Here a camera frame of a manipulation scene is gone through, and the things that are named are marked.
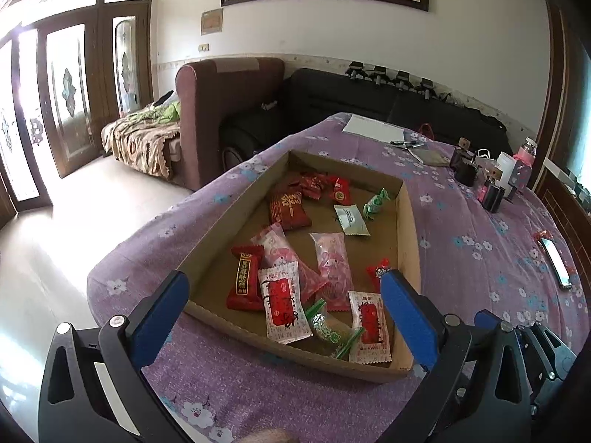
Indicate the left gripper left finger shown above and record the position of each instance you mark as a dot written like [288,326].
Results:
[73,406]

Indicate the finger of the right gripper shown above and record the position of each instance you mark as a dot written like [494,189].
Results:
[540,355]

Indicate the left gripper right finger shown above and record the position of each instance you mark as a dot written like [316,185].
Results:
[475,388]

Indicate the white red snack packet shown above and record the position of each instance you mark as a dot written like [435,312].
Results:
[374,343]

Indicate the black smartphone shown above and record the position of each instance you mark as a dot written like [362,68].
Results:
[556,263]

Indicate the red paper packet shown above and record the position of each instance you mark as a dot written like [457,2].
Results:
[545,233]

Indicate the small red snack packet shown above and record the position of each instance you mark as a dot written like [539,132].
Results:
[376,272]

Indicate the black cylinder container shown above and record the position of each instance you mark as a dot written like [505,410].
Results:
[490,195]
[462,163]

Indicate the pink water bottle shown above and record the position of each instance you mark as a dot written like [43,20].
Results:
[525,158]

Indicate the pink snack packet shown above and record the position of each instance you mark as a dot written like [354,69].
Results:
[278,251]
[333,267]

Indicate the red gold snack bar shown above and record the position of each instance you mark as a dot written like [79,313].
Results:
[244,295]

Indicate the green white wrapped candy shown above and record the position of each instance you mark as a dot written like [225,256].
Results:
[376,204]

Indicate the pale green snack packet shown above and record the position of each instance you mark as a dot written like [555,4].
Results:
[351,220]

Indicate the brown notebook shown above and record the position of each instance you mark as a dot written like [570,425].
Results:
[430,157]

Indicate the red round-logo packet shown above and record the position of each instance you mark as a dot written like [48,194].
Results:
[341,190]

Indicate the crumpled red wrapper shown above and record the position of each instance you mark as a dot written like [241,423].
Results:
[311,185]

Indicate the dark red snack packet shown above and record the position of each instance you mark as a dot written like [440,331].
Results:
[287,209]

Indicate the patterned blanket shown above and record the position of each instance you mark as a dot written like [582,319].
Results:
[140,139]

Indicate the white paper sheet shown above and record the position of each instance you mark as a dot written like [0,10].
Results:
[374,129]

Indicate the black sofa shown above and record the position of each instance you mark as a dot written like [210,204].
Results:
[309,96]

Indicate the brown armchair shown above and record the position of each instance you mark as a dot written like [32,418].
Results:
[208,91]

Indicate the wooden glass door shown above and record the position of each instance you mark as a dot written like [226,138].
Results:
[68,68]

